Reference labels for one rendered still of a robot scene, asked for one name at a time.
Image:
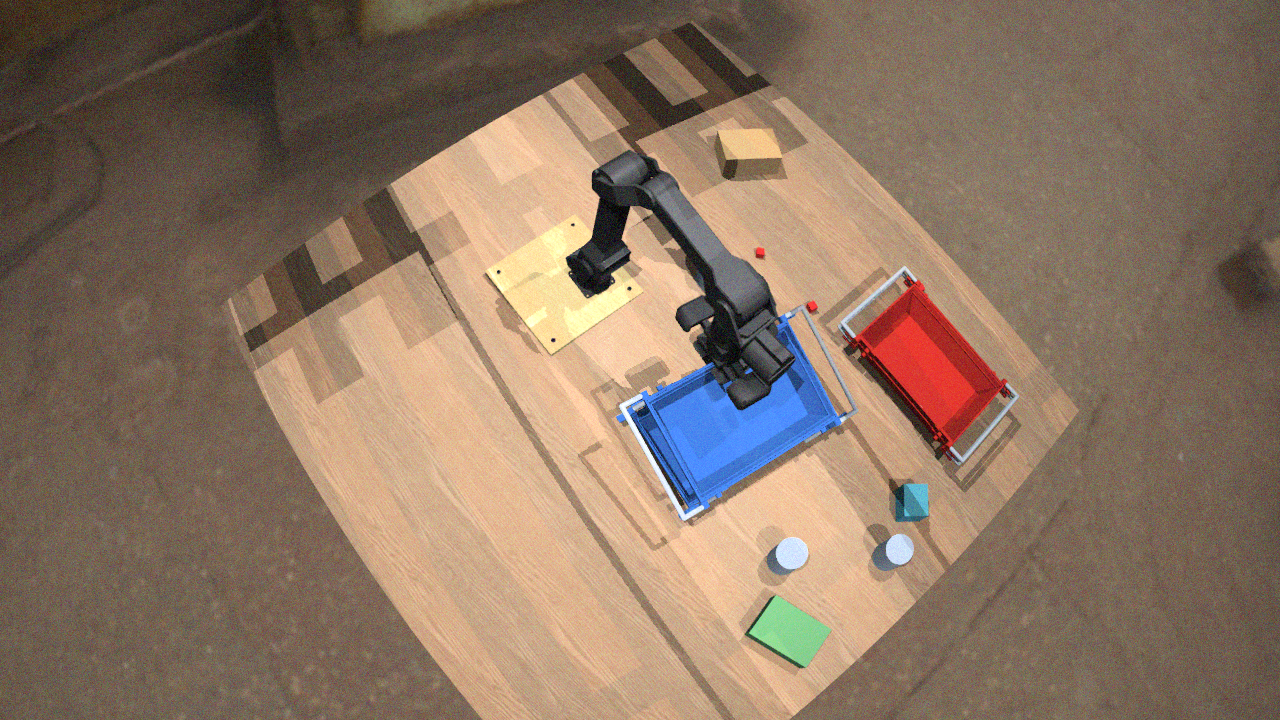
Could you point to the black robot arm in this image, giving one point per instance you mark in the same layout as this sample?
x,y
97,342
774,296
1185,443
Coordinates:
x,y
744,308

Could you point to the light blue cube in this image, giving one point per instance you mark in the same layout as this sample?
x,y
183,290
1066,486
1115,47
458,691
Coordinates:
x,y
911,502

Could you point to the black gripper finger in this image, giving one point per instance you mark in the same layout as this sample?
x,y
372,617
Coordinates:
x,y
701,352
719,376

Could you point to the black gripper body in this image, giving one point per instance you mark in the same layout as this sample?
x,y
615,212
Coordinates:
x,y
749,388

